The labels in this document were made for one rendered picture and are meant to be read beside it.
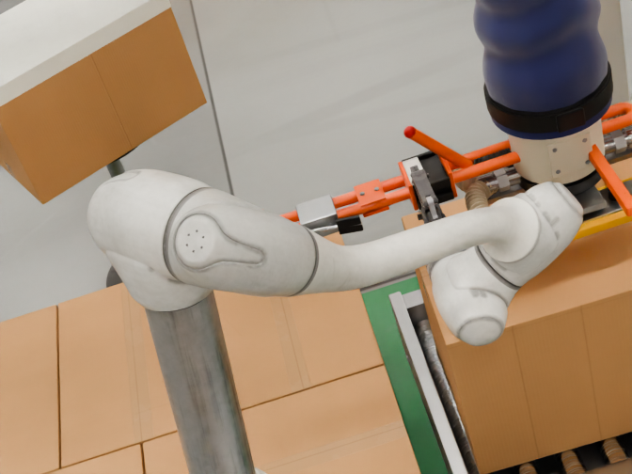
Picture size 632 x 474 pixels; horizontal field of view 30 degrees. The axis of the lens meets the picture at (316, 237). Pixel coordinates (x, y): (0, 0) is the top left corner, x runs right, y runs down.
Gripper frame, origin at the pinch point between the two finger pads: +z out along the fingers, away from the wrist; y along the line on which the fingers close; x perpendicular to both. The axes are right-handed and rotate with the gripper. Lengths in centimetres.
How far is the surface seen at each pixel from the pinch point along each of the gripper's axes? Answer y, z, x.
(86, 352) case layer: 64, 57, -88
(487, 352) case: 28.1, -19.6, 2.9
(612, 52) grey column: 52, 94, 71
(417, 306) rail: 59, 30, -4
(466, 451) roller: 64, -12, -5
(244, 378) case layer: 64, 30, -49
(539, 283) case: 23.2, -11.4, 16.6
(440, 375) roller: 63, 11, -5
